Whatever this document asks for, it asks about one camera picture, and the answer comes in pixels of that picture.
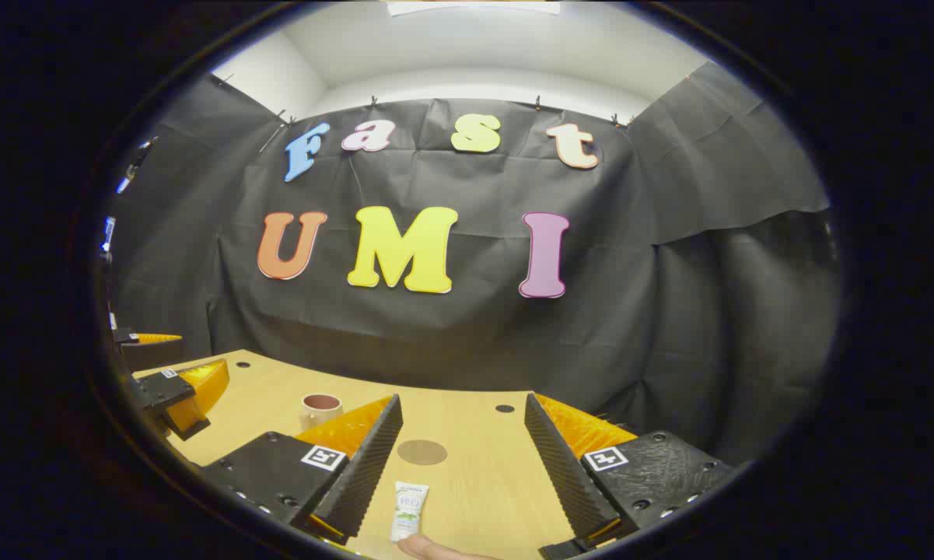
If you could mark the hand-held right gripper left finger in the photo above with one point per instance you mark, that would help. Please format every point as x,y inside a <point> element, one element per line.
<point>365,474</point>

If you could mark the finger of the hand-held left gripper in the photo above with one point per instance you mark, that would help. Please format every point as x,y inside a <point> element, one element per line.
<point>163,389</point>
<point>152,354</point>

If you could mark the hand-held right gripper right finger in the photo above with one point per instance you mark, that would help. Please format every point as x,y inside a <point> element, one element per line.
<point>564,474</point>

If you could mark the white toothpaste tube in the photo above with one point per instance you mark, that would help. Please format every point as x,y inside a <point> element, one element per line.
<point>409,509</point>

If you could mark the round brown coaster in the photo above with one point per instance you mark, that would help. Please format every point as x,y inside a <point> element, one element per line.
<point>422,452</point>

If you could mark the beige cup with brown inside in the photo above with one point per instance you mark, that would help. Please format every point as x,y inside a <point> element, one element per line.
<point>319,412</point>

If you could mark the wooden desktop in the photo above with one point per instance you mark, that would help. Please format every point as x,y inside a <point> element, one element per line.
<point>474,490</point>

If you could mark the computer monitor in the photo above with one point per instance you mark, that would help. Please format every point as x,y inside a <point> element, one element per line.
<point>107,233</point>

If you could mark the white ceiling light panel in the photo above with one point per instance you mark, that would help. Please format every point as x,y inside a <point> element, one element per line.
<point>474,6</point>

